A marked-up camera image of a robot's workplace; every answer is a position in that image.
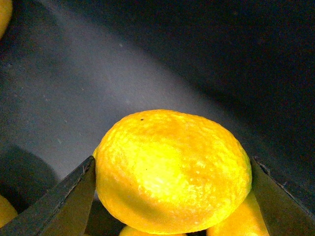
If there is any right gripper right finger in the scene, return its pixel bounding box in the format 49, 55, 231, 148
251, 156, 315, 236

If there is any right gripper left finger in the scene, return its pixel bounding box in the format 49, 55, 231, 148
0, 156, 95, 236

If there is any yellow lemon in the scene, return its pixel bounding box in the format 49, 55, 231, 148
93, 110, 252, 235

